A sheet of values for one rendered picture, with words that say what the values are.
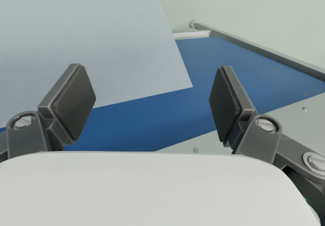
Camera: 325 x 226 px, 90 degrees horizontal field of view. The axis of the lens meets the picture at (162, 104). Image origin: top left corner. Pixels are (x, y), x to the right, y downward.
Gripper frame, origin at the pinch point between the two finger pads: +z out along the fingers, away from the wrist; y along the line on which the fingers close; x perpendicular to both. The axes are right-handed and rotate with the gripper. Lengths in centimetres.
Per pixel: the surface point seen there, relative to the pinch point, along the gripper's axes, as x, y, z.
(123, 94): -18.7, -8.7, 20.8
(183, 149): -17.4, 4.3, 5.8
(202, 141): -17.8, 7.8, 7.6
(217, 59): -26, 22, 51
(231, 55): -27, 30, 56
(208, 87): -22.7, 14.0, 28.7
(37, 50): -5.8, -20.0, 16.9
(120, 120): -20.0, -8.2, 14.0
